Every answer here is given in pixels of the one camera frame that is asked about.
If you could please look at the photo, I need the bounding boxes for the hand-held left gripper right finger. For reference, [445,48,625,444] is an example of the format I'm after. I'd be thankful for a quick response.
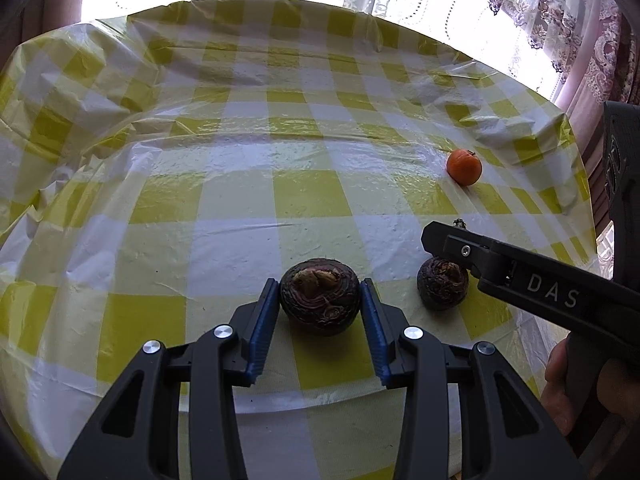
[361,278,586,480]

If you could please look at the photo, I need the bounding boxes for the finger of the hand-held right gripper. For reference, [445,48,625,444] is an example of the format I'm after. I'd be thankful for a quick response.
[421,221,521,291]

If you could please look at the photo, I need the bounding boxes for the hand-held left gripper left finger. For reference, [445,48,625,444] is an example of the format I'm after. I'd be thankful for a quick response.
[56,278,279,480]

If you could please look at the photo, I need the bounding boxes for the dark water chestnut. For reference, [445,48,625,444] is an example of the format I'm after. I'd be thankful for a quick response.
[416,256,471,312]
[279,258,361,337]

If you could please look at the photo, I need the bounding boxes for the person's right hand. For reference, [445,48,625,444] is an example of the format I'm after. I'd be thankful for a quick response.
[544,337,640,453]

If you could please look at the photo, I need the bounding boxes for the orange tangerine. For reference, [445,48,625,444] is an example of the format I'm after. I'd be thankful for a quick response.
[446,148,483,187]

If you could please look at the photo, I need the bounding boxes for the yellow checkered plastic tablecloth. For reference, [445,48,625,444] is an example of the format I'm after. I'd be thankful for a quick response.
[0,0,598,480]

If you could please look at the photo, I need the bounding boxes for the pink patterned curtain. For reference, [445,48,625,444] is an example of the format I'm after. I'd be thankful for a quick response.
[435,0,640,221]
[15,0,88,41]

